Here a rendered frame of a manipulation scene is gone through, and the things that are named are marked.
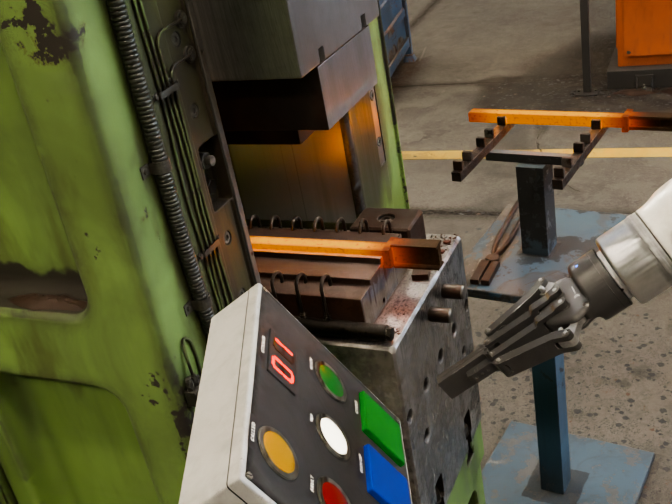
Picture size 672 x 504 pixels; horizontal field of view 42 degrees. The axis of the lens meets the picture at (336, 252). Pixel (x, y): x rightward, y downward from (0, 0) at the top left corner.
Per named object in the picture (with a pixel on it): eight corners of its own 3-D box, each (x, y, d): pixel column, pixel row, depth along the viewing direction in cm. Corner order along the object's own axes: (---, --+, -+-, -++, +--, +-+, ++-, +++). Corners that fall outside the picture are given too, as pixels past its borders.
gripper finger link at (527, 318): (560, 290, 100) (557, 283, 101) (479, 342, 103) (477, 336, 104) (579, 313, 101) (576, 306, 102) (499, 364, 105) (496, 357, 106)
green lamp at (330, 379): (353, 385, 106) (347, 356, 104) (338, 409, 103) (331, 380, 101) (329, 382, 108) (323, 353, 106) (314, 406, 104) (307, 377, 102)
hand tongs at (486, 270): (537, 166, 233) (537, 162, 233) (553, 166, 231) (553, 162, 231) (470, 284, 187) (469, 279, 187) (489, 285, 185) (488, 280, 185)
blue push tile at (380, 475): (408, 479, 103) (368, 442, 101) (415, 526, 97) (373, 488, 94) (396, 487, 104) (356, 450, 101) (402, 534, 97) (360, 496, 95)
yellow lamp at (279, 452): (307, 455, 85) (299, 421, 83) (286, 489, 82) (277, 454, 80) (279, 451, 87) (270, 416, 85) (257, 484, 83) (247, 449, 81)
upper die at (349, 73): (378, 82, 142) (369, 24, 138) (329, 130, 127) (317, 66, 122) (164, 89, 160) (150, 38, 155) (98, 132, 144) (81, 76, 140)
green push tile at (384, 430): (400, 424, 112) (363, 388, 109) (406, 465, 106) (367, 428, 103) (389, 431, 113) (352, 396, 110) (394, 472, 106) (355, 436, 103)
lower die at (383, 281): (407, 270, 159) (400, 229, 155) (366, 333, 143) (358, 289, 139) (210, 258, 177) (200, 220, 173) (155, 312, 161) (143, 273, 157)
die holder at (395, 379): (482, 416, 188) (461, 233, 168) (428, 551, 159) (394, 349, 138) (256, 386, 212) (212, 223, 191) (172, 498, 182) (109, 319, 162)
